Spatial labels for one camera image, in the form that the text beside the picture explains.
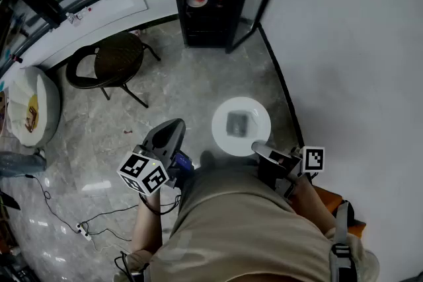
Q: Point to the small black monitor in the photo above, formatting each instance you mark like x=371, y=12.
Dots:
x=183, y=162

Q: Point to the grey food piece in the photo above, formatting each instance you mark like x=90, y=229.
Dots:
x=238, y=123

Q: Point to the orange bag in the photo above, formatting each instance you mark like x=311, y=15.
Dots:
x=330, y=204

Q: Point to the black framed window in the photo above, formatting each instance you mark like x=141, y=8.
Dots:
x=43, y=0

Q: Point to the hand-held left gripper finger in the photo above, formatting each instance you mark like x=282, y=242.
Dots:
x=155, y=140
x=178, y=140

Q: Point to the white round plate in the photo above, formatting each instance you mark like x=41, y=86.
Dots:
x=221, y=142

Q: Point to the small dark bottle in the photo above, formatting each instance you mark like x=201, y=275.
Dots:
x=16, y=59

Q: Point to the person's right forearm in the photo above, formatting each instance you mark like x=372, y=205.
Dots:
x=310, y=204

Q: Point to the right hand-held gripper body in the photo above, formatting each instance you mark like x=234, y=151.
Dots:
x=312, y=160

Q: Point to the person's left forearm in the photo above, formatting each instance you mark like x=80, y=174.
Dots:
x=147, y=228

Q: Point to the black wicker chair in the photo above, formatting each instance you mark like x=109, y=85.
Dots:
x=119, y=59

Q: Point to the white red packet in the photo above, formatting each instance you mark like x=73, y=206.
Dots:
x=137, y=32

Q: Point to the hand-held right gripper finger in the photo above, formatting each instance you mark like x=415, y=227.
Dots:
x=262, y=148

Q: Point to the person's beige shirt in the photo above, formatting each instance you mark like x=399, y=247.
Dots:
x=238, y=224

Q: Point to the white plate with red food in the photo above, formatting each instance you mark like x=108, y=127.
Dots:
x=197, y=0

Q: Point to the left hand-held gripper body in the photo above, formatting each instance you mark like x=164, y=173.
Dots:
x=142, y=175

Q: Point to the brown wooden object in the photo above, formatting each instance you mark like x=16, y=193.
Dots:
x=31, y=120

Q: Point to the white power strip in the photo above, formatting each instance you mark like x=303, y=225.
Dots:
x=84, y=232

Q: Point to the clear bottle with red cap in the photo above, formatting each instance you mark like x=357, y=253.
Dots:
x=74, y=18

